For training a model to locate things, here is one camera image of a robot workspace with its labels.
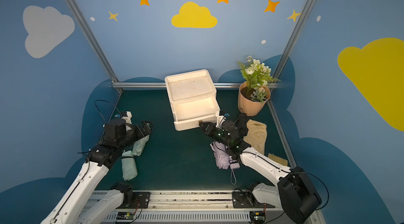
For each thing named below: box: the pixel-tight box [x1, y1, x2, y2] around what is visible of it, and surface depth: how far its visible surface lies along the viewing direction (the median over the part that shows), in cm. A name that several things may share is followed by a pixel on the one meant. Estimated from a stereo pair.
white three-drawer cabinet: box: [164, 69, 221, 132], surface depth 90 cm
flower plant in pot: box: [237, 55, 282, 117], surface depth 95 cm
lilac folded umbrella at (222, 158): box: [209, 140, 232, 170], surface depth 85 cm
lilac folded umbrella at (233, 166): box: [229, 162, 241, 185], surface depth 85 cm
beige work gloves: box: [243, 118, 268, 155], surface depth 101 cm
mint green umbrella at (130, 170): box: [120, 149, 138, 182], surface depth 82 cm
